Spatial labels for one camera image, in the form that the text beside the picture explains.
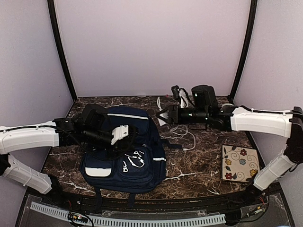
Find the floral square plate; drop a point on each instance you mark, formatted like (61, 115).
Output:
(239, 164)

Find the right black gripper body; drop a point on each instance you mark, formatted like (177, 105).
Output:
(175, 113)

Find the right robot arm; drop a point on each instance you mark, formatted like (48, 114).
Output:
(202, 107)

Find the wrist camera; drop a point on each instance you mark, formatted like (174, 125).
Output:
(181, 95)
(124, 133)

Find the grey slotted cable duct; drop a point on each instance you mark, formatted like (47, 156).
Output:
(127, 219)

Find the navy blue student backpack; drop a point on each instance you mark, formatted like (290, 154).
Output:
(138, 171)

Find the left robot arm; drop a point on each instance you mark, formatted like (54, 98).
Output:
(92, 126)

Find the white USB charger block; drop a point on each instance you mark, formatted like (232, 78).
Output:
(161, 122)

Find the left black frame post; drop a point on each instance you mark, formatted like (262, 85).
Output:
(60, 50)

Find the small circuit board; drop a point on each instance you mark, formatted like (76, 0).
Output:
(77, 218)

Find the black frame post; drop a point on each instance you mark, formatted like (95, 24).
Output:
(245, 50)
(60, 50)

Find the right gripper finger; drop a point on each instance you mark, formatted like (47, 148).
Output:
(167, 120)
(164, 113)

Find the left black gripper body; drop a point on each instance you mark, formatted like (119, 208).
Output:
(118, 146)

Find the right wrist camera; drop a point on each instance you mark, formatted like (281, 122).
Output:
(181, 95)

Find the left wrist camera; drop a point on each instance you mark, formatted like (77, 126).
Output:
(124, 133)

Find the black front rail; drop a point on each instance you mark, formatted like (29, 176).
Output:
(172, 194)

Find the right black frame post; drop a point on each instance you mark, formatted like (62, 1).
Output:
(245, 50)

